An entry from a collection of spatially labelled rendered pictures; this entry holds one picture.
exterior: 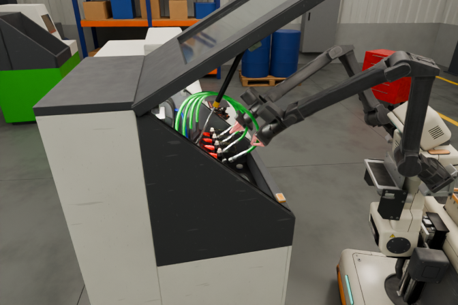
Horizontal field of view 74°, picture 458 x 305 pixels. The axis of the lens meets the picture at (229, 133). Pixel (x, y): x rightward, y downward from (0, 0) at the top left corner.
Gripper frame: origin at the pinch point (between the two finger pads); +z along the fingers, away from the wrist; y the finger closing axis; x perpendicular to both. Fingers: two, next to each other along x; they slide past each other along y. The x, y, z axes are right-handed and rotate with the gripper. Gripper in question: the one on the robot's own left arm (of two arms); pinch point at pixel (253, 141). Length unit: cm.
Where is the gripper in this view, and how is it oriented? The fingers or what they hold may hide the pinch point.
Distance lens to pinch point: 132.3
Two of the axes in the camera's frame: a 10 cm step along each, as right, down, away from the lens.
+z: -5.3, 4.2, 7.4
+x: 6.9, 7.2, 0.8
